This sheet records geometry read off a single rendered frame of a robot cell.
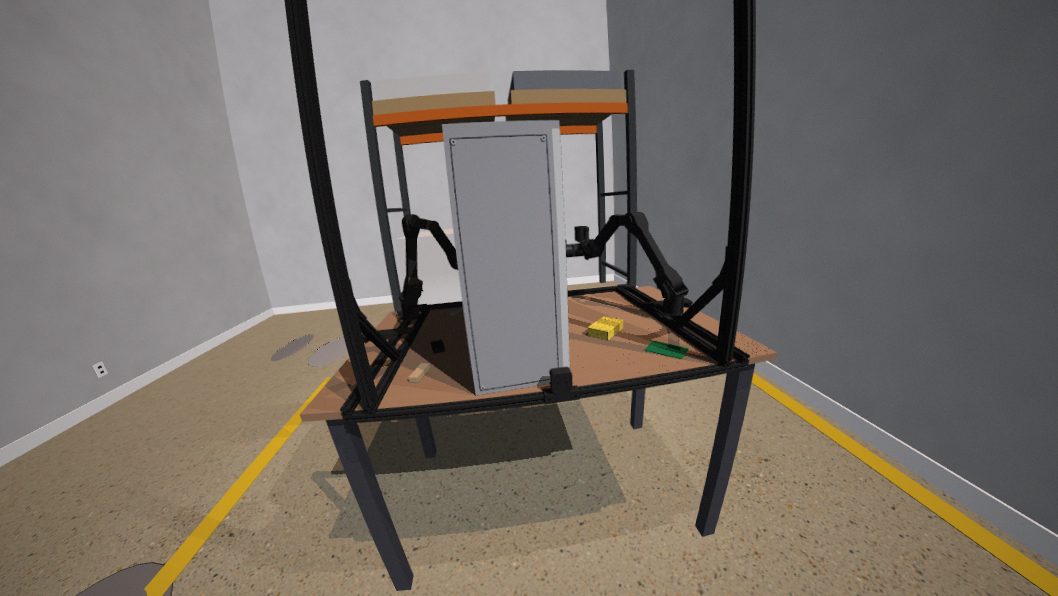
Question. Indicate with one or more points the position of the yellow sponge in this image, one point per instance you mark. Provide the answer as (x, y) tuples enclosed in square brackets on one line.
[(605, 328)]

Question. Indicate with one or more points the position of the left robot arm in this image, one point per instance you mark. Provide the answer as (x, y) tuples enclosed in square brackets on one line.
[(412, 285)]

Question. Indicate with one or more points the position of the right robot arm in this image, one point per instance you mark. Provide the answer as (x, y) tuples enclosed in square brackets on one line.
[(636, 223)]

